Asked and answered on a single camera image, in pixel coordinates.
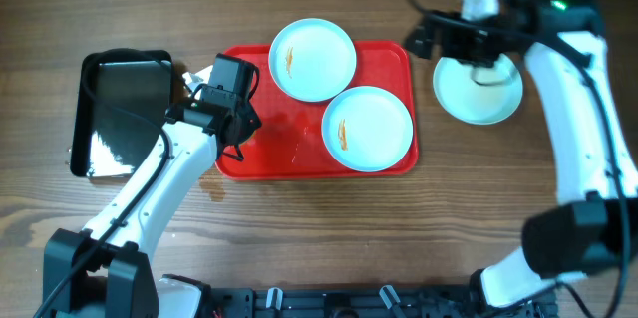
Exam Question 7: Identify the white plate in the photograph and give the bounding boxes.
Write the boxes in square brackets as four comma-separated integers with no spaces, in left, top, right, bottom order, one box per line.
[268,18,357,103]
[321,86,414,172]
[433,54,523,125]

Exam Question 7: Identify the red serving tray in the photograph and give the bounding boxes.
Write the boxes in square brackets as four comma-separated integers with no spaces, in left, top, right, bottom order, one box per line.
[216,41,415,180]

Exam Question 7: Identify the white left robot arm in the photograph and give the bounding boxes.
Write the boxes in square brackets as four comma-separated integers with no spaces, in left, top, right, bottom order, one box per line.
[36,54,261,317]

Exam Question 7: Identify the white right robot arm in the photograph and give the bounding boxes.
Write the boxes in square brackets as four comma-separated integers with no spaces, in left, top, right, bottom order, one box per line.
[405,0,637,316]

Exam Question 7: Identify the green orange sponge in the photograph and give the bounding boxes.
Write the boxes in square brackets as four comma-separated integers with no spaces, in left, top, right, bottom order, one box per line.
[241,130,257,145]

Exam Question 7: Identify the white plate back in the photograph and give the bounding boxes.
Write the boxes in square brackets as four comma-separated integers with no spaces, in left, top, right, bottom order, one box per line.
[268,18,357,103]

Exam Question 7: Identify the black water tray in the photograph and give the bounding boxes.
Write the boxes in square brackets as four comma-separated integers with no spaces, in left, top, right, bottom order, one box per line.
[70,50,174,178]

